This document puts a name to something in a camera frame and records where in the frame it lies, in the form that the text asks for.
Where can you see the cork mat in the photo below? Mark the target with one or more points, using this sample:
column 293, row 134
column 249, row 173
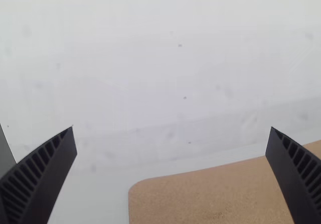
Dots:
column 200, row 196

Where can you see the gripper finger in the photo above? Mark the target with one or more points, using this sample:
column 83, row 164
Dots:
column 32, row 183
column 298, row 183

